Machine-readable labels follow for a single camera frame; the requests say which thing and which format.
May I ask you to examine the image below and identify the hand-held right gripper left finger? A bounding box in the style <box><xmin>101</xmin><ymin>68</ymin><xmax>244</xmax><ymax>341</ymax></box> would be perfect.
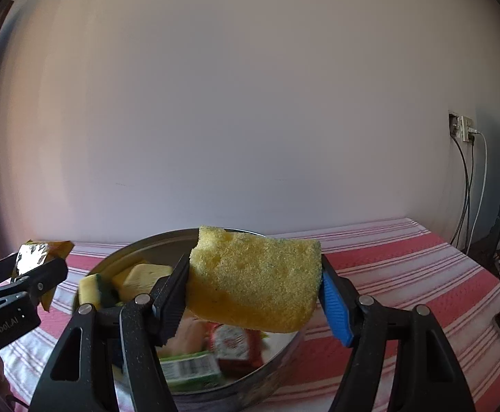
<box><xmin>29</xmin><ymin>252</ymin><xmax>191</xmax><ymax>412</ymax></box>

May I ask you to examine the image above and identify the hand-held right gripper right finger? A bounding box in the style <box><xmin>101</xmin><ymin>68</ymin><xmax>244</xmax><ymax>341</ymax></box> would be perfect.
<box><xmin>320</xmin><ymin>254</ymin><xmax>476</xmax><ymax>412</ymax></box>

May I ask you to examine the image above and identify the orange snack packet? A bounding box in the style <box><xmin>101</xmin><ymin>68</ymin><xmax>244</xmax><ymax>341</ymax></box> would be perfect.
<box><xmin>13</xmin><ymin>239</ymin><xmax>76</xmax><ymax>313</ymax></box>

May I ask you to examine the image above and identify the plain yellow sponge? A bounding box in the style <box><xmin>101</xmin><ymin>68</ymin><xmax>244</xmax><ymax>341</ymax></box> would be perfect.
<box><xmin>112</xmin><ymin>263</ymin><xmax>174</xmax><ymax>302</ymax></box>

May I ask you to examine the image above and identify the yellow sponge with green scrub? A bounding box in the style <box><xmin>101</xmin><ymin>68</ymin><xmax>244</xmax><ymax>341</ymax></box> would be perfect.
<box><xmin>77</xmin><ymin>272</ymin><xmax>120</xmax><ymax>310</ymax></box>

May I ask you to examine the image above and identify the green tissue pack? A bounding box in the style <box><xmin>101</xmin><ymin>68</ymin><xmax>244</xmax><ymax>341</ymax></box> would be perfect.
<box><xmin>159</xmin><ymin>350</ymin><xmax>224</xmax><ymax>393</ymax></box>

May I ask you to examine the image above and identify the round metal tin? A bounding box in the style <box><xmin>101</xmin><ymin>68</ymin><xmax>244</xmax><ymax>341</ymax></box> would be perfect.
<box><xmin>72</xmin><ymin>227</ymin><xmax>304</xmax><ymax>408</ymax></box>

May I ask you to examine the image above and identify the red snack packet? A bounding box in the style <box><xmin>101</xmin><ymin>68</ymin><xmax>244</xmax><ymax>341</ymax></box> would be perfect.
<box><xmin>207</xmin><ymin>323</ymin><xmax>263</xmax><ymax>376</ymax></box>

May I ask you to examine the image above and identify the yellow sponge with holes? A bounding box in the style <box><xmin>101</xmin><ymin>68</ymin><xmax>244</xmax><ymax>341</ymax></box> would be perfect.
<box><xmin>186</xmin><ymin>224</ymin><xmax>323</xmax><ymax>334</ymax></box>

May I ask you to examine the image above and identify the red white striped tablecloth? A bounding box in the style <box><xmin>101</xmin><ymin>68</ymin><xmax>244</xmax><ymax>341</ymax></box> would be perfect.
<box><xmin>0</xmin><ymin>217</ymin><xmax>500</xmax><ymax>412</ymax></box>

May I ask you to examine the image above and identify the black cable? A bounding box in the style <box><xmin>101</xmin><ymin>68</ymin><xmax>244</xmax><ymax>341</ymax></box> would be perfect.
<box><xmin>450</xmin><ymin>135</ymin><xmax>476</xmax><ymax>254</ymax></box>

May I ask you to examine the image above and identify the white wall socket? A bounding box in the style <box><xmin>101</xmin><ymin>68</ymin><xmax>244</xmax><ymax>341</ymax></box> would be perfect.
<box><xmin>448</xmin><ymin>112</ymin><xmax>478</xmax><ymax>143</ymax></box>

